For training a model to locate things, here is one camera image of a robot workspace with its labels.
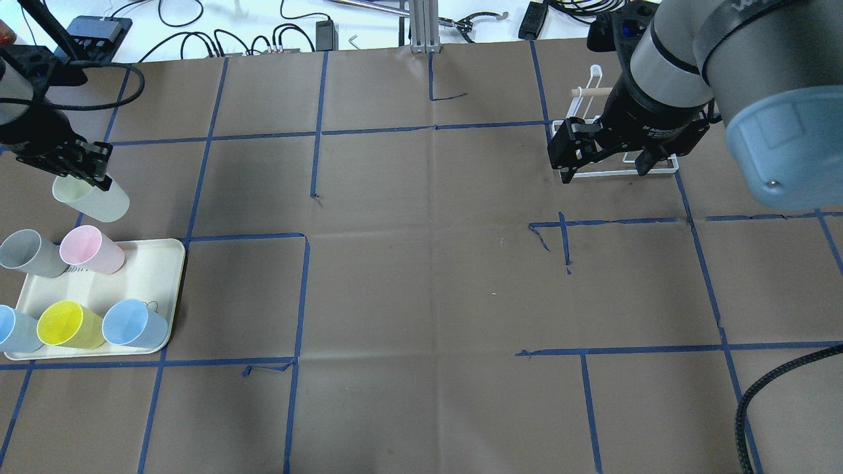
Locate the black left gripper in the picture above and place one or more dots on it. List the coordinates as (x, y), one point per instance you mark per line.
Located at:
(29, 138)

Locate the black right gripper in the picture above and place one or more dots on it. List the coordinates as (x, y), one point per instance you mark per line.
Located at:
(649, 117)

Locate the white plastic cup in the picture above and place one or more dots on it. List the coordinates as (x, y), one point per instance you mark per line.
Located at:
(103, 206)

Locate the light blue plastic cup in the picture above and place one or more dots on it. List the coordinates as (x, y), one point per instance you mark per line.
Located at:
(132, 323)

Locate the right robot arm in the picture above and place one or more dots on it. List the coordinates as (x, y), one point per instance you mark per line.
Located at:
(770, 71)

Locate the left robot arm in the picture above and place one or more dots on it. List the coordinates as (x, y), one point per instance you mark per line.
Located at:
(26, 75)

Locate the pink plastic cup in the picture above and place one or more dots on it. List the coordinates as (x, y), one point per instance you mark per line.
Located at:
(87, 247)

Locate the grey plastic cup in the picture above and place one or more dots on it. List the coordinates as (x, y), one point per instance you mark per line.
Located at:
(27, 251)

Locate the yellow plastic cup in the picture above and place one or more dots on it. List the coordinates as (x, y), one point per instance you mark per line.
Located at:
(70, 325)

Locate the cream serving tray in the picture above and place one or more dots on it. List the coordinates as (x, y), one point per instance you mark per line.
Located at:
(152, 274)

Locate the black power adapter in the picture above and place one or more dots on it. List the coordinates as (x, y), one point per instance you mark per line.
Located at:
(326, 35)

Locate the aluminium frame post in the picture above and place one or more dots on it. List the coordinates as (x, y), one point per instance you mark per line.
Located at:
(424, 26)

